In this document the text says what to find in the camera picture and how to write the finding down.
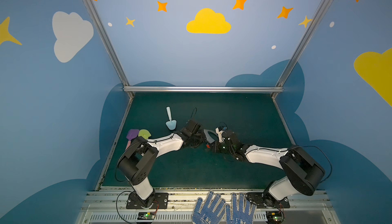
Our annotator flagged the light blue toy shovel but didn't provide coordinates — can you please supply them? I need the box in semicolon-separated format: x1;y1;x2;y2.
165;106;177;131

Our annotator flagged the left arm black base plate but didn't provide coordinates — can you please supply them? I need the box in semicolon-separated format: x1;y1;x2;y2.
126;191;169;209

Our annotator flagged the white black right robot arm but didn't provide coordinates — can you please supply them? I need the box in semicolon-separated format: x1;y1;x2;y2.
204;129;325;208

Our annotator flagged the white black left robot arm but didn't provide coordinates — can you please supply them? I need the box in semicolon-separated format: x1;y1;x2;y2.
116;119;206;208

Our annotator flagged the aluminium frame left post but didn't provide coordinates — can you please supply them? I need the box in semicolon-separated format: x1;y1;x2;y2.
82;0;129;88

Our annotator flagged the green toy spatula wooden handle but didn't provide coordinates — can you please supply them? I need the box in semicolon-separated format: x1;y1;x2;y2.
138;129;152;140

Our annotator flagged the purple toy spatula pink handle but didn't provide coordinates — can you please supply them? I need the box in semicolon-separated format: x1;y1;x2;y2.
126;129;139;149

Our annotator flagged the blue dotted work glove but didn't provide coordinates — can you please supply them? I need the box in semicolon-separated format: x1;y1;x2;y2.
225;192;257;224
192;190;226;224

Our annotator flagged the aluminium frame post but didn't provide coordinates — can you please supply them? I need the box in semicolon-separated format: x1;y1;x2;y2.
276;0;333;92
82;0;129;88

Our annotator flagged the right blue dotted work glove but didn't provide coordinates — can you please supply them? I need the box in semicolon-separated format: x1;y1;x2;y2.
225;192;257;224

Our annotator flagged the grey perforated metal ring plate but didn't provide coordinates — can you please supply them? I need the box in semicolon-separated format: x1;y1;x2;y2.
204;129;219;144

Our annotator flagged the aluminium frame back rail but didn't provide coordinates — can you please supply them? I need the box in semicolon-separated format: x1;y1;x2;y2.
123;86;283;93

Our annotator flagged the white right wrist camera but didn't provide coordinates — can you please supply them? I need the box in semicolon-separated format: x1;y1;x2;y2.
215;127;226;143

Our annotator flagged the aluminium frame right post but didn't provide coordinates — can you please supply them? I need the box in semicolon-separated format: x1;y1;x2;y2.
276;0;333;92

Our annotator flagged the left blue dotted work glove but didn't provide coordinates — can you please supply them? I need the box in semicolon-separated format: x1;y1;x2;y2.
192;190;226;224

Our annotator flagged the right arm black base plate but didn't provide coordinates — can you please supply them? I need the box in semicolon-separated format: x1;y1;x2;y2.
246;192;290;209

